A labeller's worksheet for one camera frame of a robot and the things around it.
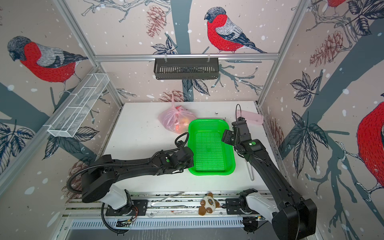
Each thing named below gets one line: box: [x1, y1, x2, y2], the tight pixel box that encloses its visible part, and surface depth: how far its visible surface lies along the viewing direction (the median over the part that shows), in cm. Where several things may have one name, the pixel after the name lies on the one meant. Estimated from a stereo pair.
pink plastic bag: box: [158, 94, 197, 134], surface depth 100 cm
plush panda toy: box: [198, 192, 220, 216], surface depth 74 cm
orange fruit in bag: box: [179, 118, 190, 130], surface depth 98 cm
